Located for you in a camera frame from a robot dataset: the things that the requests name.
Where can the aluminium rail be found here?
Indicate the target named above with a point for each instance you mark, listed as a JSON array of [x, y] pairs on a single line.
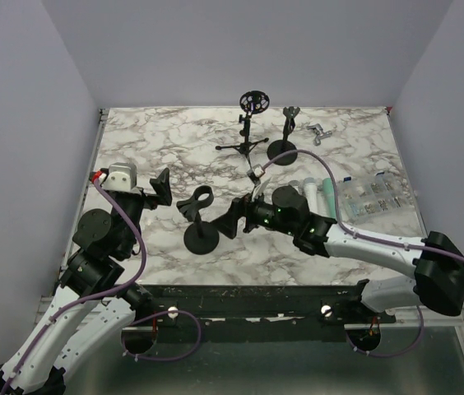
[[405, 317]]

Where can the black shock-mount tripod stand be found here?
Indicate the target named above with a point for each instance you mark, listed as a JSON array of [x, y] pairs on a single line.
[[251, 102]]

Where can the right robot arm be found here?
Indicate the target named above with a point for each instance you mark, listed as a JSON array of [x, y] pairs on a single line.
[[430, 269]]

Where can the silver metal faucet part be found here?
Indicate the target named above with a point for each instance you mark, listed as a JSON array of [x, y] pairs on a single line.
[[319, 133]]

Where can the black left-corner microphone stand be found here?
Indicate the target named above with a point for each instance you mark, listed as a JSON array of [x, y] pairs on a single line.
[[201, 237]]

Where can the mint green microphone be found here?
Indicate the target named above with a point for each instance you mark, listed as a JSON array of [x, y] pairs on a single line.
[[329, 196]]

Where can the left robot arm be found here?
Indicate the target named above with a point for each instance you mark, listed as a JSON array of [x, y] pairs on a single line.
[[89, 306]]

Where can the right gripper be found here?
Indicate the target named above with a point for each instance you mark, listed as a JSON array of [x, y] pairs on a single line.
[[239, 207]]

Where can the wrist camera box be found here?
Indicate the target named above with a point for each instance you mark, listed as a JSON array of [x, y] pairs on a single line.
[[257, 175], [118, 177]]

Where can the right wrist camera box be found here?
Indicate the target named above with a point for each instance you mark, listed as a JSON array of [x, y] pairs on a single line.
[[257, 175]]

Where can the black round-base microphone stand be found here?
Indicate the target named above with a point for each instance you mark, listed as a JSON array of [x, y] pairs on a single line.
[[282, 151]]

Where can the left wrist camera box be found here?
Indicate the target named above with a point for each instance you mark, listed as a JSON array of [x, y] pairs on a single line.
[[118, 177]]

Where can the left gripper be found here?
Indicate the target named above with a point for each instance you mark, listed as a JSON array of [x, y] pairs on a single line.
[[162, 186]]

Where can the clear plastic screw box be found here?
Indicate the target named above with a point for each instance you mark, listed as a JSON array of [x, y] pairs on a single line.
[[371, 196]]

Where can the white microphone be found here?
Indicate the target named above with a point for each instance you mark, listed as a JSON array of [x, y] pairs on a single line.
[[310, 189]]

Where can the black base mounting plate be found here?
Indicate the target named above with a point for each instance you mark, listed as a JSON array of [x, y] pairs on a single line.
[[248, 314]]

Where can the grey silver microphone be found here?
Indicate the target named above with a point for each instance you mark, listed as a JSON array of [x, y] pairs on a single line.
[[297, 185]]

